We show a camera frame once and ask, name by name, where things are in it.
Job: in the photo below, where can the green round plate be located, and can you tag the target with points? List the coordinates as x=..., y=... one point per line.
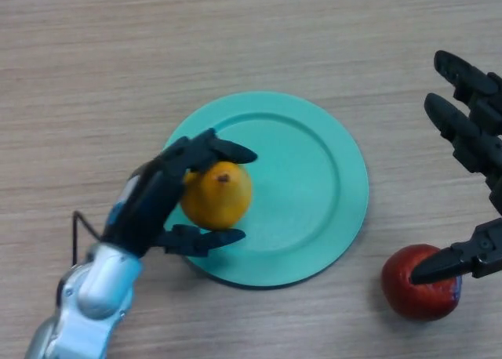
x=298, y=186

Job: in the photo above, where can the red apple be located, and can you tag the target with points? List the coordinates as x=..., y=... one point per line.
x=404, y=296

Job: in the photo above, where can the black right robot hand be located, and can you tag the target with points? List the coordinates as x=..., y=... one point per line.
x=478, y=139

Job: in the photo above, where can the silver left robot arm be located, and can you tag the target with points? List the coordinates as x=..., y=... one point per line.
x=94, y=292

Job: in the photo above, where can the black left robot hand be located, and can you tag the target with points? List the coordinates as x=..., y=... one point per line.
x=145, y=202

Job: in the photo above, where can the yellow pear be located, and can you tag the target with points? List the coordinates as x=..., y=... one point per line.
x=219, y=198

